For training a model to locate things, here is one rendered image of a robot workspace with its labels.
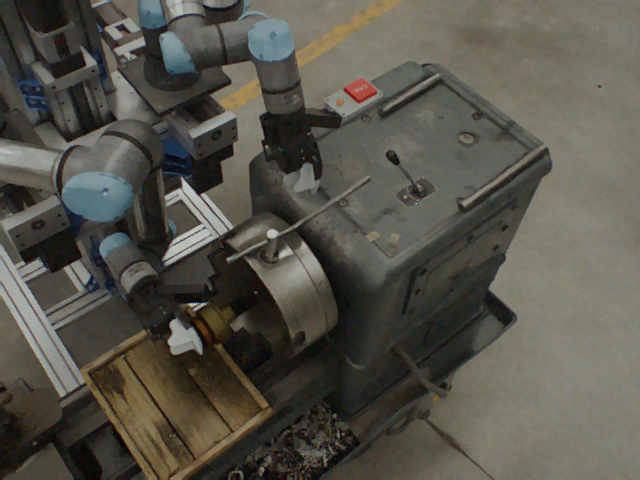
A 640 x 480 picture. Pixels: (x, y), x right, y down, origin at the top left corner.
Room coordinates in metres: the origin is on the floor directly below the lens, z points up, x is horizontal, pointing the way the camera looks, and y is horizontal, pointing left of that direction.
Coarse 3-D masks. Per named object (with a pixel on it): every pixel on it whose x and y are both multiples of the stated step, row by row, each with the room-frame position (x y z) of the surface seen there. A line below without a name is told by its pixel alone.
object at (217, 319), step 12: (204, 312) 0.69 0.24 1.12; (216, 312) 0.69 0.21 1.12; (228, 312) 0.70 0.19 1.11; (192, 324) 0.66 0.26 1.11; (204, 324) 0.67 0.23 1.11; (216, 324) 0.67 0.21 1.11; (228, 324) 0.67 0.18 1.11; (204, 336) 0.64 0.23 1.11; (216, 336) 0.65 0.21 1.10; (228, 336) 0.66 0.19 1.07; (204, 348) 0.63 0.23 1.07
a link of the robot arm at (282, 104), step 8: (296, 88) 0.91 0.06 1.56; (264, 96) 0.91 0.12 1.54; (272, 96) 0.90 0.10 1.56; (280, 96) 0.90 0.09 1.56; (288, 96) 0.90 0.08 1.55; (296, 96) 0.90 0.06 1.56; (264, 104) 0.91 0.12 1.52; (272, 104) 0.90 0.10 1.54; (280, 104) 0.89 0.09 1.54; (288, 104) 0.89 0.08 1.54; (296, 104) 0.90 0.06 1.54; (272, 112) 0.89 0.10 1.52; (280, 112) 0.89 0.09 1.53; (288, 112) 0.89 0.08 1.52
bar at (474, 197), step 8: (544, 144) 1.10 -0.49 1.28; (536, 152) 1.07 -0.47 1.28; (544, 152) 1.08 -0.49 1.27; (520, 160) 1.05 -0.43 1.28; (528, 160) 1.05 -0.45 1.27; (512, 168) 1.02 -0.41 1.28; (520, 168) 1.03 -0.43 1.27; (496, 176) 1.00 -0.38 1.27; (504, 176) 1.00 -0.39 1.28; (488, 184) 0.97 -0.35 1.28; (496, 184) 0.97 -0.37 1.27; (472, 192) 0.95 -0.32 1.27; (480, 192) 0.94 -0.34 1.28; (488, 192) 0.95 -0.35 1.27; (464, 200) 0.92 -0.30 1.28; (472, 200) 0.92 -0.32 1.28; (480, 200) 0.93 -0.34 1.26; (464, 208) 0.90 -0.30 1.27
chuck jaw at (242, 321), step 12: (252, 312) 0.71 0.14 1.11; (264, 312) 0.71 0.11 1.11; (240, 324) 0.68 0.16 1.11; (252, 324) 0.68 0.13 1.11; (264, 324) 0.68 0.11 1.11; (276, 324) 0.68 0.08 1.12; (240, 336) 0.66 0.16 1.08; (252, 336) 0.65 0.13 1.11; (264, 336) 0.65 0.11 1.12; (276, 336) 0.65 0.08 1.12; (288, 336) 0.65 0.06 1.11; (300, 336) 0.66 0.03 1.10; (276, 348) 0.63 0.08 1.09
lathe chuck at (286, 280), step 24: (216, 240) 0.84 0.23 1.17; (240, 240) 0.81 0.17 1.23; (240, 264) 0.77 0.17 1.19; (264, 264) 0.75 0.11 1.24; (288, 264) 0.76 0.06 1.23; (264, 288) 0.71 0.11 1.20; (288, 288) 0.71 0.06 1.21; (312, 288) 0.73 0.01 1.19; (288, 312) 0.67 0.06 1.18; (312, 312) 0.69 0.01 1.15; (312, 336) 0.67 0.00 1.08
